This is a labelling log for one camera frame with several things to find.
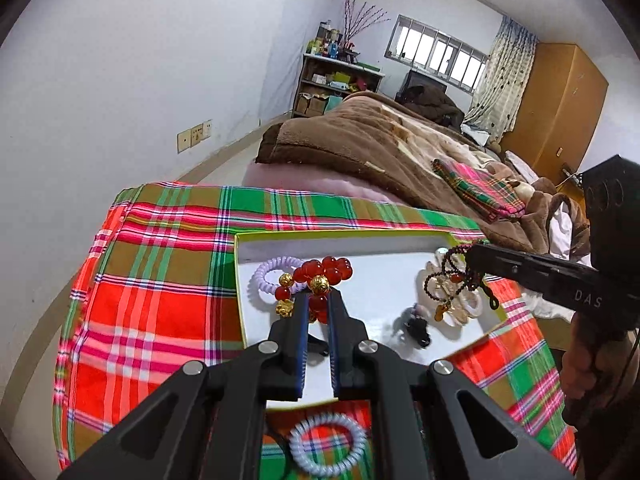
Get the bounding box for dark beaded necklace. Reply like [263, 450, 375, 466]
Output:
[424, 242, 498, 323]

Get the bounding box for black elastic hair tie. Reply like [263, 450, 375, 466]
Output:
[264, 426, 294, 480]

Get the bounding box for white tray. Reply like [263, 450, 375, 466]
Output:
[233, 230, 508, 408]

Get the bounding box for wooden wardrobe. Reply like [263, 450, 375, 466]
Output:
[500, 42, 608, 186]

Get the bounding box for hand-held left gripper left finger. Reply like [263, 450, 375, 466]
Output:
[60, 290, 308, 480]

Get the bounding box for dark brown jacket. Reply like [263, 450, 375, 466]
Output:
[395, 82, 466, 126]

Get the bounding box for wall socket plate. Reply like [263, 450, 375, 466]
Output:
[177, 119, 213, 153]

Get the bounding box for cluster of bottles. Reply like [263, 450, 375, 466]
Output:
[306, 20, 361, 63]

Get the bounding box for barred window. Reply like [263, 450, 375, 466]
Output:
[384, 14, 488, 93]

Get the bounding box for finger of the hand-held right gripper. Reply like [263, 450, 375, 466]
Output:
[465, 242, 532, 290]

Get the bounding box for red green plaid cloth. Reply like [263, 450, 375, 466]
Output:
[52, 182, 581, 480]

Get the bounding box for pink bed sheet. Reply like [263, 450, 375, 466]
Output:
[242, 162, 416, 206]

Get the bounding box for bare flower branches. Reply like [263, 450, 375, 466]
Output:
[342, 0, 391, 46]

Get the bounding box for lavender spiral hair tie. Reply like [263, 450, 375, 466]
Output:
[248, 256, 306, 302]

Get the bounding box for wooden shelf unit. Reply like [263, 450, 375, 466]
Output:
[292, 52, 386, 118]

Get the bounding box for white spiral hair tie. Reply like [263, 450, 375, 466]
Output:
[289, 414, 370, 477]

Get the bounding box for person's right hand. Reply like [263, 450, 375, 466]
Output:
[560, 310, 638, 427]

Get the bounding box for folded plaid cloth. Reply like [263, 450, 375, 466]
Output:
[432, 157, 528, 221]

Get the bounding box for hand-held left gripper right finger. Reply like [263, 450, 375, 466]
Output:
[327, 290, 576, 480]

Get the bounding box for spotted cream curtain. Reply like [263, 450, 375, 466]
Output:
[467, 16, 538, 143]

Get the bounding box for brown plush blanket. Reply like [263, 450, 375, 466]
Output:
[255, 91, 591, 261]

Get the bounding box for red bead bracelet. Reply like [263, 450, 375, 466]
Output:
[272, 256, 355, 323]

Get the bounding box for black pearl hair clip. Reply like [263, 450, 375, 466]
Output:
[395, 304, 433, 350]

